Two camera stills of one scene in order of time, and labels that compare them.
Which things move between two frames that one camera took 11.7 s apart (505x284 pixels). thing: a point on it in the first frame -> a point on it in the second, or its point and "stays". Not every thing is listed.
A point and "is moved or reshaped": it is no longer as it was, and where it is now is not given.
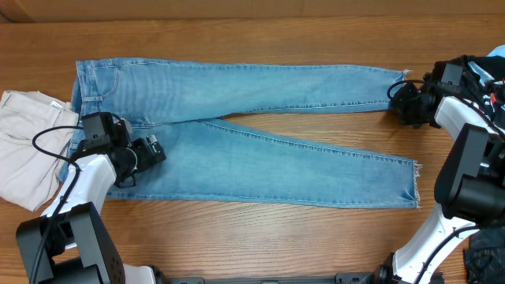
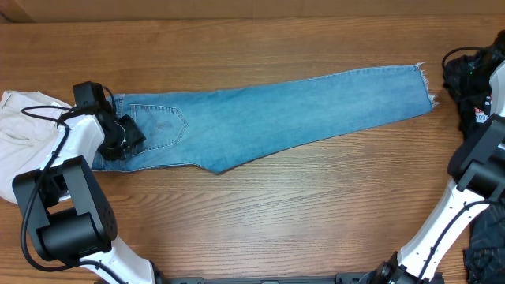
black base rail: (343, 278) stays
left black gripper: (145, 158) -> (134, 137)
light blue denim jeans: (173, 102) is moved or reshaped
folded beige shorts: (28, 174) stays
